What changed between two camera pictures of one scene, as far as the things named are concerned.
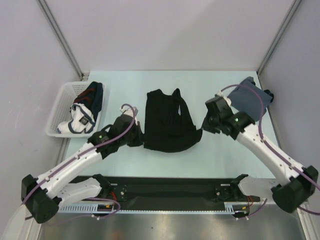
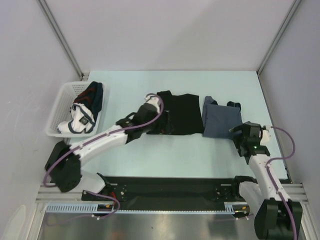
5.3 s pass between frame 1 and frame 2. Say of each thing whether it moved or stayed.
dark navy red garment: stayed
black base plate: stayed
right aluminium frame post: stayed
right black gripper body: moved
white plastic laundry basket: stayed
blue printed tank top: moved
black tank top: moved
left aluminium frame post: stayed
